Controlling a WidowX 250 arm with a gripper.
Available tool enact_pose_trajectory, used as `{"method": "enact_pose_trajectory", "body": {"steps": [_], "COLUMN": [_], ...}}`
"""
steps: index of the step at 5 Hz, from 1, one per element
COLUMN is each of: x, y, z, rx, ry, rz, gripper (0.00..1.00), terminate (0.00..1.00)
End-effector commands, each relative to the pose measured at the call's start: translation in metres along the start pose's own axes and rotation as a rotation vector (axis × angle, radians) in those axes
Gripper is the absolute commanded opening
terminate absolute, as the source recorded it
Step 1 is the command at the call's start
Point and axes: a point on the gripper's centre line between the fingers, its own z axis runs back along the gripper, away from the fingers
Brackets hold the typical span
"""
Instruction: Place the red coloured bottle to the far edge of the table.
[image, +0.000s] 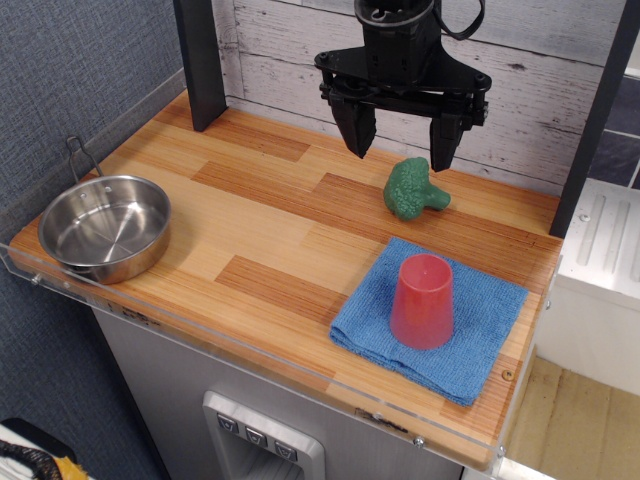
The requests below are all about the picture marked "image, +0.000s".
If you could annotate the grey toy fridge cabinet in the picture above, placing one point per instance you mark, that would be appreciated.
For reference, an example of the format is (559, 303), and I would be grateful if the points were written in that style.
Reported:
(169, 379)

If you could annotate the stainless steel pan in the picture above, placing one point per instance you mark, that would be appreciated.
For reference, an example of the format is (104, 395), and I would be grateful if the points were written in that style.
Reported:
(108, 229)

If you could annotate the white toy sink unit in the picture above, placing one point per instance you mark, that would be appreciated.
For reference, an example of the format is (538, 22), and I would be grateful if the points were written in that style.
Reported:
(591, 322)

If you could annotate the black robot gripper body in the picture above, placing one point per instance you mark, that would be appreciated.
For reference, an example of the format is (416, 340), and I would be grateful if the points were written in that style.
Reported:
(402, 65)

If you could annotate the silver dispenser panel with buttons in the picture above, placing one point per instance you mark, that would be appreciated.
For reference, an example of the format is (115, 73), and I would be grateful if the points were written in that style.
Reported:
(251, 445)

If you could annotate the dark left vertical post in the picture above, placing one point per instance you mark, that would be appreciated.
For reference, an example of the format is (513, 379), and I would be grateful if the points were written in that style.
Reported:
(201, 61)

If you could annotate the dark right vertical post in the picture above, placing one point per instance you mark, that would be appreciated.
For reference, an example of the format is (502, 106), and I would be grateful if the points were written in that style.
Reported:
(615, 67)

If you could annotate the green toy broccoli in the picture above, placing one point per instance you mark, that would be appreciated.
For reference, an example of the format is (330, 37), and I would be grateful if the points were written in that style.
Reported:
(408, 190)

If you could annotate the red plastic cup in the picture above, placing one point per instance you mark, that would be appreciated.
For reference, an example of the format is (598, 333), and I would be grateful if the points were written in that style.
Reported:
(422, 311)

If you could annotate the black and yellow object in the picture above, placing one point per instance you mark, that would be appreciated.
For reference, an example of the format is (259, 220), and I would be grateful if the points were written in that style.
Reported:
(28, 452)

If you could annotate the dark vertical post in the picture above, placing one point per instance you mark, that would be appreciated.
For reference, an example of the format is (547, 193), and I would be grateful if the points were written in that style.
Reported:
(201, 61)
(615, 67)

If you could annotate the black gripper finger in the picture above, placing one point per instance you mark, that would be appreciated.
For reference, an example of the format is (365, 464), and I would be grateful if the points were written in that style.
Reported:
(445, 135)
(356, 123)

